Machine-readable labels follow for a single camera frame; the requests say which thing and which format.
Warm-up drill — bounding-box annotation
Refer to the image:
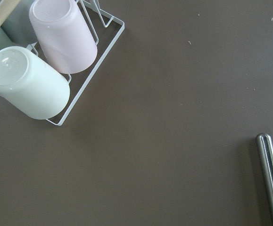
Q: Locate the steel muddler black tip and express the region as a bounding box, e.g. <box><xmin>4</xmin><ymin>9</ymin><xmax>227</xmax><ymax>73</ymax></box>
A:
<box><xmin>256</xmin><ymin>133</ymin><xmax>273</xmax><ymax>222</ymax></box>

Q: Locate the pink plastic cup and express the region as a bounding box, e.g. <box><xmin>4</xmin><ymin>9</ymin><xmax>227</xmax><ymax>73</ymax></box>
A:
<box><xmin>29</xmin><ymin>0</ymin><xmax>98</xmax><ymax>74</ymax></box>

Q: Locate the white plastic cup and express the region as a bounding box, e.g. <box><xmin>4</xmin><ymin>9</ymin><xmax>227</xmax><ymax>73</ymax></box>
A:
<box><xmin>0</xmin><ymin>46</ymin><xmax>70</xmax><ymax>120</ymax></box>

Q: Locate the green plastic cup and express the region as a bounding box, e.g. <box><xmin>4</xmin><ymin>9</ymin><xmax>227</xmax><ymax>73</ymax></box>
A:
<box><xmin>0</xmin><ymin>0</ymin><xmax>37</xmax><ymax>47</ymax></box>

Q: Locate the white wire cup rack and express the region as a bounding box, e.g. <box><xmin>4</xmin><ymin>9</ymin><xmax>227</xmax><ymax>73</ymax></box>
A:
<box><xmin>0</xmin><ymin>0</ymin><xmax>125</xmax><ymax>127</ymax></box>

